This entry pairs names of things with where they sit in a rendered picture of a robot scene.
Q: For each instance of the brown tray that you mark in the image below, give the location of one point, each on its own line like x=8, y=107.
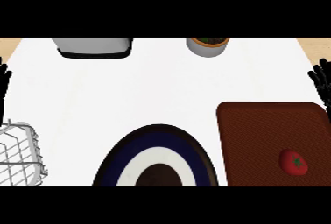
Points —
x=263, y=137

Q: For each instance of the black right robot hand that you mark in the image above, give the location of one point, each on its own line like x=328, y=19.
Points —
x=324, y=81

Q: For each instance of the red tomato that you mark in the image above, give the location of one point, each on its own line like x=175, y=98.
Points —
x=294, y=162

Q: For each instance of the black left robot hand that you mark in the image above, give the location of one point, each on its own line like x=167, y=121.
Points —
x=3, y=81

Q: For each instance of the blue and white ringed plate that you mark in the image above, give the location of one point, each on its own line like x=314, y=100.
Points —
x=147, y=157

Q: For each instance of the grey plant pot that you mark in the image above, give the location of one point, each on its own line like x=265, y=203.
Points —
x=207, y=48

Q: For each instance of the grey appliance with black base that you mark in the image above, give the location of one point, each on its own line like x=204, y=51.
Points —
x=92, y=46

